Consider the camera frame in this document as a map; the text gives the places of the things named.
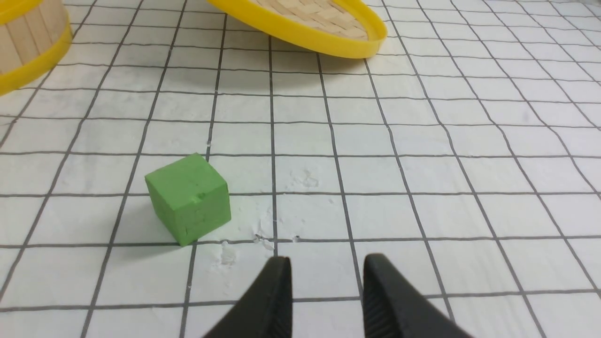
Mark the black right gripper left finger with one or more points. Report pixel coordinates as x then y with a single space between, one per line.
265 309

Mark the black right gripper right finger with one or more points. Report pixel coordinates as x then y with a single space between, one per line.
393 308

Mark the green foam cube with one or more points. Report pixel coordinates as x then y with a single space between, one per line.
190 198

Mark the white grid tablecloth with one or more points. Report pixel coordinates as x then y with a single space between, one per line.
467 151

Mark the yellow rimmed bamboo steamer lid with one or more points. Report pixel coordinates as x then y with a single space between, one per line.
343 28

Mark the yellow rimmed bamboo steamer basket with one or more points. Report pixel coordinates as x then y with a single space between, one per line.
34 36

